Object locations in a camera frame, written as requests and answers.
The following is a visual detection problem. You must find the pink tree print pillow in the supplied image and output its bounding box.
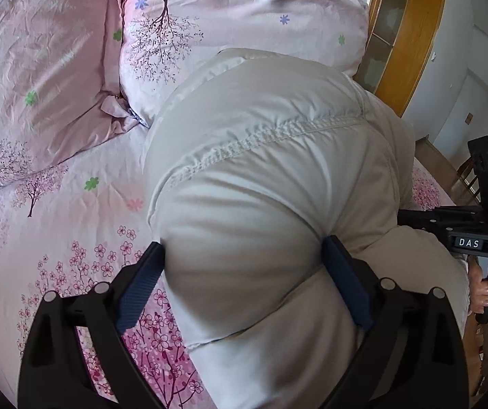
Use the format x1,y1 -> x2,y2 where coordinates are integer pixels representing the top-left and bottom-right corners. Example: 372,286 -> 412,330
118,0 -> 371,129

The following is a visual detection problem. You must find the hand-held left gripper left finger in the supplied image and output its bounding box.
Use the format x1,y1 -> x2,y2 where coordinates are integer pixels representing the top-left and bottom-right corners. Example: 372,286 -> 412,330
17,241 -> 168,409

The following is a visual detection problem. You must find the wooden side furniture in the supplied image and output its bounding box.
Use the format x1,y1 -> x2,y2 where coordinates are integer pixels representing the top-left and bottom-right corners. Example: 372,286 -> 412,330
414,135 -> 483,206

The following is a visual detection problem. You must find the pink floral bed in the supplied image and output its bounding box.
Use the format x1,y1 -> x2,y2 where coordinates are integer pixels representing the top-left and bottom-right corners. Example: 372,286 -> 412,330
0,115 -> 455,409

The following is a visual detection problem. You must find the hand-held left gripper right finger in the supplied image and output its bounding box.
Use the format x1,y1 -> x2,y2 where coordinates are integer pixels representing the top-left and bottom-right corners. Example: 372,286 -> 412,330
321,234 -> 470,409

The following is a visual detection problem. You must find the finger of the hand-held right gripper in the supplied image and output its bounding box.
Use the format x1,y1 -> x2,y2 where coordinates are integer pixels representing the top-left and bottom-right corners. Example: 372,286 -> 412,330
397,207 -> 450,240

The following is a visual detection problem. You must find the pink floral pillow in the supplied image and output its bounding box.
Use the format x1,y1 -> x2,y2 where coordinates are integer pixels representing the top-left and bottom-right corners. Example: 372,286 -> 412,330
0,0 -> 143,206

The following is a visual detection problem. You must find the white puffer jacket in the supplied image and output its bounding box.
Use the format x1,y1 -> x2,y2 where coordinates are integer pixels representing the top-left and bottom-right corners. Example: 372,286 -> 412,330
144,47 -> 471,409

